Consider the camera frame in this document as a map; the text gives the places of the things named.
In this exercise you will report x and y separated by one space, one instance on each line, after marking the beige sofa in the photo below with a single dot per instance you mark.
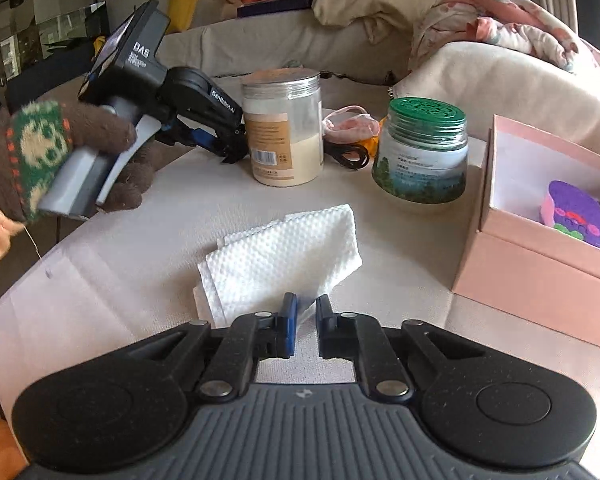
480 90

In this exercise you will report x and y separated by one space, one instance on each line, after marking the pink floral blanket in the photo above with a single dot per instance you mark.
495 25

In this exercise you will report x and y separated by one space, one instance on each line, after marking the dark glass cabinet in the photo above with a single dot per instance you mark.
55 20

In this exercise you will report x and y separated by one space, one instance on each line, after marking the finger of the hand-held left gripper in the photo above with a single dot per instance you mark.
220 142

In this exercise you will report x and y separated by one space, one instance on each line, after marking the dark flat box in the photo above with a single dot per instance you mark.
275 6

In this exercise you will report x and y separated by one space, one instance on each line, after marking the orange cloth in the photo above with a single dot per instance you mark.
0 450

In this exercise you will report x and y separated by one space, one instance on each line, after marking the white paper towel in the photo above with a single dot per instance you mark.
280 255

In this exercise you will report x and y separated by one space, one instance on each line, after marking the beige blanket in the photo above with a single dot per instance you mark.
360 5

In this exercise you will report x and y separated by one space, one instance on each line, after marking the pink face mask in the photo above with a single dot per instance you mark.
352 127

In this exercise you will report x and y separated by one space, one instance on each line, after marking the purple felt toy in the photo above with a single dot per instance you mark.
577 210

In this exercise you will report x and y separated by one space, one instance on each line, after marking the person's left hand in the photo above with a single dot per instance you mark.
35 150

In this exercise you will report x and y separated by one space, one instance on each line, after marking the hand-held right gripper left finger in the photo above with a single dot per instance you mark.
291 321

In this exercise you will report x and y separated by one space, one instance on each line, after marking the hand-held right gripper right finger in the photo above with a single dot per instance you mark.
323 321

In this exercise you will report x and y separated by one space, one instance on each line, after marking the green round object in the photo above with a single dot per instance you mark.
420 160

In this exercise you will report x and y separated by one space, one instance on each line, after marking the pink cardboard box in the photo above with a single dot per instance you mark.
520 250

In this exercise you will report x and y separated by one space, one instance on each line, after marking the clear jar with white powder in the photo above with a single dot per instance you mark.
285 130

